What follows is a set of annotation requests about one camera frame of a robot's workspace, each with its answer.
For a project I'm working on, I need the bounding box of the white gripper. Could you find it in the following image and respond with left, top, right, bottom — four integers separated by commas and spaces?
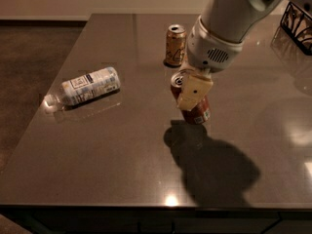
177, 17, 243, 111

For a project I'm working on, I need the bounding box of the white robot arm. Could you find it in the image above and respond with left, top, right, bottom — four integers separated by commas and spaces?
177, 0, 312, 111

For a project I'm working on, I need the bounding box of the clear plastic water bottle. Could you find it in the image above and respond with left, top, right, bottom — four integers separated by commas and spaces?
44, 67, 121, 110

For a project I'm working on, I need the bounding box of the gold soda can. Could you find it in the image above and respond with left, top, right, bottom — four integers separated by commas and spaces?
165, 24, 187, 67

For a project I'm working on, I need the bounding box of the red coke can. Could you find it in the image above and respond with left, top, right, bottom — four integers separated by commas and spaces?
171, 69, 213, 125

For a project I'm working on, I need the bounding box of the black wire basket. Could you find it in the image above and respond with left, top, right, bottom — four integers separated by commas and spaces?
280, 2, 312, 56

